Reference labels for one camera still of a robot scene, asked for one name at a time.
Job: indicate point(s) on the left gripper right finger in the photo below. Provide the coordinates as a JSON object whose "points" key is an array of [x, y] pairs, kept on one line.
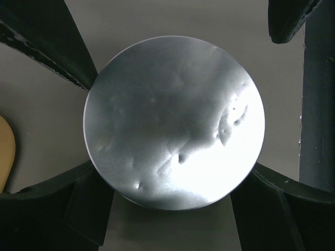
{"points": [[274, 212]]}

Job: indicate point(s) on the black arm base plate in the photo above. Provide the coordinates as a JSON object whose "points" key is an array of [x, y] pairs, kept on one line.
{"points": [[316, 167]]}

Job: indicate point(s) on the clear round jar lid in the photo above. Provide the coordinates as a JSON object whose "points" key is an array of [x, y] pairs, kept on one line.
{"points": [[173, 123]]}

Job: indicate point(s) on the orange candy tray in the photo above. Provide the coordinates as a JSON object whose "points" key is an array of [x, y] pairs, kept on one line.
{"points": [[7, 151]]}

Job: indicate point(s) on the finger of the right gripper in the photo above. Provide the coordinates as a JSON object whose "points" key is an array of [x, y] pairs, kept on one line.
{"points": [[285, 17], [46, 32]]}

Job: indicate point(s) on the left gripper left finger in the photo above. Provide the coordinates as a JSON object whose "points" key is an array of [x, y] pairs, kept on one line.
{"points": [[67, 212]]}

